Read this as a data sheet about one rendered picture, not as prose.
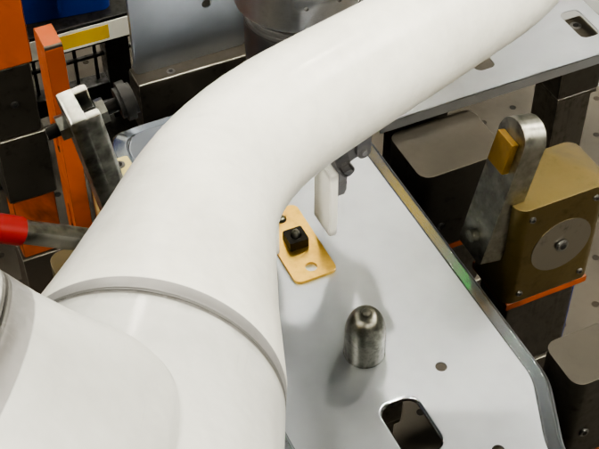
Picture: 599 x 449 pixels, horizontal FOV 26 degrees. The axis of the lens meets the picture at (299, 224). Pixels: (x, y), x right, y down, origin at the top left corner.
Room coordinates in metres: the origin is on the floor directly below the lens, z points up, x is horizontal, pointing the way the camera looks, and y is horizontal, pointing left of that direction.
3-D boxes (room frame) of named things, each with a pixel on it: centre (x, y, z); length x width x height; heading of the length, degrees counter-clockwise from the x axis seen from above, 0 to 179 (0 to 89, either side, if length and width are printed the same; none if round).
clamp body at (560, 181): (0.78, -0.22, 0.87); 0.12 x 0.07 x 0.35; 115
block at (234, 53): (0.99, 0.10, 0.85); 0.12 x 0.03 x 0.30; 115
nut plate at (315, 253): (0.74, 0.00, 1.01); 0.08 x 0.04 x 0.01; 25
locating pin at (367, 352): (0.63, -0.05, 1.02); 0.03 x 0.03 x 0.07
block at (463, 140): (0.90, -0.15, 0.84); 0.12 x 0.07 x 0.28; 115
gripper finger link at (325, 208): (0.75, -0.02, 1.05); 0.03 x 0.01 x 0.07; 25
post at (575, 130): (1.04, -0.28, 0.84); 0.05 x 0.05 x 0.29; 25
